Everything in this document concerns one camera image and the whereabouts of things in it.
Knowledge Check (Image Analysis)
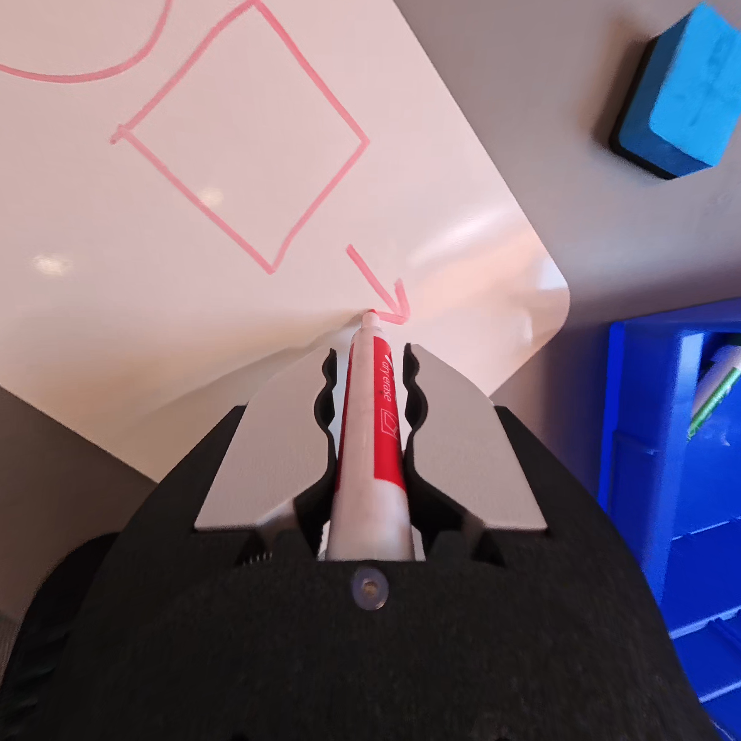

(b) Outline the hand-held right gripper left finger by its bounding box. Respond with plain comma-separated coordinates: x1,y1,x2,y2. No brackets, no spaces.
195,348,339,547

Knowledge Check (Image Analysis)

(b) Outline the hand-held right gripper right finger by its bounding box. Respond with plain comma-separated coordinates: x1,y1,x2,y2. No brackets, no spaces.
403,343,548,547

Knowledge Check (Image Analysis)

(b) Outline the red whiteboard marker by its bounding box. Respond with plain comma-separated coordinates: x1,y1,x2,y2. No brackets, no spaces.
319,308,420,562

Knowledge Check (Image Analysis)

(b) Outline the blue storage bin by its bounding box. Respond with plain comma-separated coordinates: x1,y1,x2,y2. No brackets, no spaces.
598,298,741,741

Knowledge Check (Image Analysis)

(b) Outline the green whiteboard marker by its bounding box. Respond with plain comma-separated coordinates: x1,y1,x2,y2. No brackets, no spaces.
687,343,741,442

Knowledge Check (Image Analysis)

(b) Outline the white whiteboard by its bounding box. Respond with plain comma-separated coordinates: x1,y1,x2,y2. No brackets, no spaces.
0,0,573,485

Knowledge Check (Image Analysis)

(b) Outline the blue whiteboard eraser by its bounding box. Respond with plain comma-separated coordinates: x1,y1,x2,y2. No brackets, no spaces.
609,3,741,181

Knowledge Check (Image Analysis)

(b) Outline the black mesh chair armrest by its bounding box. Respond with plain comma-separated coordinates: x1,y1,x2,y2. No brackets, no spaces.
0,531,122,741

